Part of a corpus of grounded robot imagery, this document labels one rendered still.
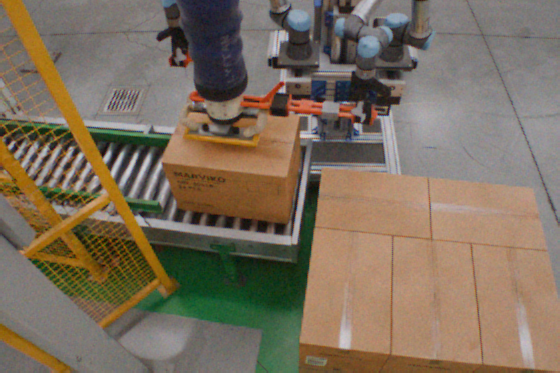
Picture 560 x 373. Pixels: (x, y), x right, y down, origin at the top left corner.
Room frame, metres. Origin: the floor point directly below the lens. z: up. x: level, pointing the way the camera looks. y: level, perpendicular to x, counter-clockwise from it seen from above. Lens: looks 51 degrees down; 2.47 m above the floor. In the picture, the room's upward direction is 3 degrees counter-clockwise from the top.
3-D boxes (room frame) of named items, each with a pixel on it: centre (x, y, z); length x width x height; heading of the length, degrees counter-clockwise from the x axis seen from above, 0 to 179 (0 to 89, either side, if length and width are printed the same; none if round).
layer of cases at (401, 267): (0.93, -0.73, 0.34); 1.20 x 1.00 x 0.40; 78
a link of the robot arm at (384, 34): (1.38, -0.39, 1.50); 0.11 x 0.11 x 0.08; 53
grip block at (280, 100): (1.36, -0.02, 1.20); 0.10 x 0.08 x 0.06; 167
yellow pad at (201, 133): (1.33, 0.25, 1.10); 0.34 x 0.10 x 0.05; 77
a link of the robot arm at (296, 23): (1.95, -0.14, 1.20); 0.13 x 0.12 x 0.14; 33
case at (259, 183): (1.43, 0.22, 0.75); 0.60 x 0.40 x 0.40; 77
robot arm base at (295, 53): (1.95, -0.14, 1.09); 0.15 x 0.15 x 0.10
